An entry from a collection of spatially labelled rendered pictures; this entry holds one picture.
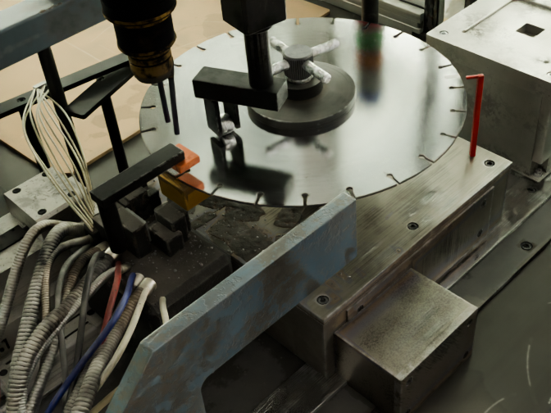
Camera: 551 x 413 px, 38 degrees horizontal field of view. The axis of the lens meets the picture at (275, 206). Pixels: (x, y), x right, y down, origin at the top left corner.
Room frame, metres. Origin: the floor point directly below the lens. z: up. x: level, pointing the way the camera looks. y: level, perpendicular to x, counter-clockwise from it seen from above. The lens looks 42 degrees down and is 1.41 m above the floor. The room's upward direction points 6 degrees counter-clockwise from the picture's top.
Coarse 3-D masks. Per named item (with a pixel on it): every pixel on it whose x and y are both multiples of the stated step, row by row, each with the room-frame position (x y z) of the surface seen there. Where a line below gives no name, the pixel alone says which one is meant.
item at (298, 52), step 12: (276, 48) 0.71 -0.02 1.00; (288, 48) 0.69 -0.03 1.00; (300, 48) 0.69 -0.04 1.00; (312, 48) 0.69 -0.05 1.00; (324, 48) 0.69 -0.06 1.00; (288, 60) 0.67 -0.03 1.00; (300, 60) 0.67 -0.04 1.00; (312, 60) 0.68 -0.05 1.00; (276, 72) 0.66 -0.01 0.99; (288, 72) 0.67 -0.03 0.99; (300, 72) 0.67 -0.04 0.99; (312, 72) 0.65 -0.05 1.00; (324, 72) 0.65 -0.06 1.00
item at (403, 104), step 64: (192, 64) 0.77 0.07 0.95; (384, 64) 0.73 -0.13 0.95; (448, 64) 0.72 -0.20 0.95; (192, 128) 0.65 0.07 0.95; (256, 128) 0.64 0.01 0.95; (320, 128) 0.63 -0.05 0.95; (384, 128) 0.62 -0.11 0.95; (448, 128) 0.61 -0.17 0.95; (256, 192) 0.54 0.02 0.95; (320, 192) 0.53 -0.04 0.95
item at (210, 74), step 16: (256, 48) 0.61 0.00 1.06; (256, 64) 0.61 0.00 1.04; (192, 80) 0.63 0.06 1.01; (208, 80) 0.63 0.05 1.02; (224, 80) 0.63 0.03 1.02; (240, 80) 0.62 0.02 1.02; (256, 80) 0.61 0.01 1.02; (272, 80) 0.61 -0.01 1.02; (208, 96) 0.63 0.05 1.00; (224, 96) 0.62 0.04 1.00; (240, 96) 0.61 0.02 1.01; (256, 96) 0.60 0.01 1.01; (272, 96) 0.60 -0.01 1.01; (208, 112) 0.63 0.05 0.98
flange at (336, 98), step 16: (320, 64) 0.73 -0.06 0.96; (336, 80) 0.69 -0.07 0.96; (352, 80) 0.69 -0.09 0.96; (288, 96) 0.66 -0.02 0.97; (304, 96) 0.66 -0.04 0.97; (320, 96) 0.66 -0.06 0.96; (336, 96) 0.66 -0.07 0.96; (352, 96) 0.66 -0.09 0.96; (256, 112) 0.65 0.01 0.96; (272, 112) 0.65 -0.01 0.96; (288, 112) 0.64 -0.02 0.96; (304, 112) 0.64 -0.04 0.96; (320, 112) 0.64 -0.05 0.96; (336, 112) 0.64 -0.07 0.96; (288, 128) 0.63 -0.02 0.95; (304, 128) 0.63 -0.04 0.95
